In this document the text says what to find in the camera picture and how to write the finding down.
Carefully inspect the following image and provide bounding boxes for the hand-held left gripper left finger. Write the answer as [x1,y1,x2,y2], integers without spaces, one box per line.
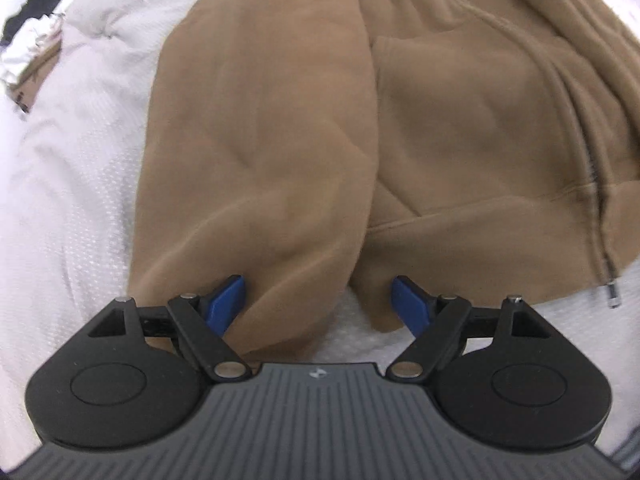
[87,274,248,382]

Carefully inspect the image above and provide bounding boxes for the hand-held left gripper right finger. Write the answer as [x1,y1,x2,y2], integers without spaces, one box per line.
[385,275,551,383]

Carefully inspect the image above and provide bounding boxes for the brown zip hoodie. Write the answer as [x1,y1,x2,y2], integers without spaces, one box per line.
[125,0,640,366]

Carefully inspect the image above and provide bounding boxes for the brown cardboard piece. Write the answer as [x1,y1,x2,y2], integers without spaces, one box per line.
[7,35,66,116]

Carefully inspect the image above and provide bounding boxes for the white bed sheet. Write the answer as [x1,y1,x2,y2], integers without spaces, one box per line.
[0,0,640,461]

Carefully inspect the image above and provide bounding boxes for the white crumpled cloth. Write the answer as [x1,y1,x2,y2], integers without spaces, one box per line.
[0,12,66,86]

